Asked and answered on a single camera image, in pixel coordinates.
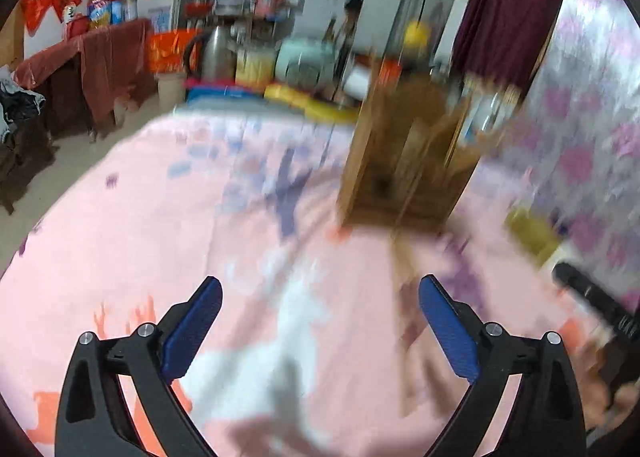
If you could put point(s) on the wooden slatted chopstick holder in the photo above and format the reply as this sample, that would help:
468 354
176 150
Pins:
400 177

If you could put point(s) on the dark sauce bottle yellow cap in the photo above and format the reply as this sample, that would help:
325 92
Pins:
417 37

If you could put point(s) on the floral pink purple sheet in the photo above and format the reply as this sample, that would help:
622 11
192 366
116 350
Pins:
590 112

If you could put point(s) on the pile of grey clothes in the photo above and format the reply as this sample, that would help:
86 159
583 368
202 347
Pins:
17 102

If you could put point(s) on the olive and cream plush towel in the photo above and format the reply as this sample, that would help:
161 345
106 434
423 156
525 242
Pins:
530 232

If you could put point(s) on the maroon curtain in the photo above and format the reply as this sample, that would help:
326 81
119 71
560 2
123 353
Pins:
505 12

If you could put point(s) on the red plastic hanging bag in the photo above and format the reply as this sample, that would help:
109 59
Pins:
36 4

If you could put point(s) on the table with red cloth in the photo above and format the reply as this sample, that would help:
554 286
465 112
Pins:
110 67

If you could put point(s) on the pale green rice cooker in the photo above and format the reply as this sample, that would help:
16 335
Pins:
305 62

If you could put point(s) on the orange cooking oil bottle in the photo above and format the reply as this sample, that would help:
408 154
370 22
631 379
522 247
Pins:
99 7

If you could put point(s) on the yellow plastic spoon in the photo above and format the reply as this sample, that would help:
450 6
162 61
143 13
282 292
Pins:
310 104

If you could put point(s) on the pink deer printed sheet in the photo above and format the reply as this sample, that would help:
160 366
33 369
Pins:
150 217

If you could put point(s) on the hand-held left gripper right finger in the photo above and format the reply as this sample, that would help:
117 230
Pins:
447 332

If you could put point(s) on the blue plastic bin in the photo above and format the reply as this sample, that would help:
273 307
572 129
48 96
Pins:
225 92

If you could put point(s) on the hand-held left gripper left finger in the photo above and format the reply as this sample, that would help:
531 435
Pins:
192 332

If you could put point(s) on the yellow pot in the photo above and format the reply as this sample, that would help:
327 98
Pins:
255 67

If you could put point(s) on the steel electric kettle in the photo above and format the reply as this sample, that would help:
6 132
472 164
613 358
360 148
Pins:
217 54

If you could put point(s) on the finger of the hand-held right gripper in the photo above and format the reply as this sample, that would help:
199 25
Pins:
580 284

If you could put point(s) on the bundle of wooden chopsticks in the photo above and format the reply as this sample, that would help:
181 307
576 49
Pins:
405 257

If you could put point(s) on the clear plastic oil bottle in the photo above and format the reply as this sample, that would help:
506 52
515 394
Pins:
482 112

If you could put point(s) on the wooden chair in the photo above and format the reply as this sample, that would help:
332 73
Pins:
22 162

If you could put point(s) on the white bucket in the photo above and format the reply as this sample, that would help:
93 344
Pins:
172 89

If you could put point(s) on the person's right hand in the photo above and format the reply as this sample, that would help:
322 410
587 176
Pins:
612 377

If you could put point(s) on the red shiny bag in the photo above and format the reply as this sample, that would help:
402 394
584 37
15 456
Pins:
172 52

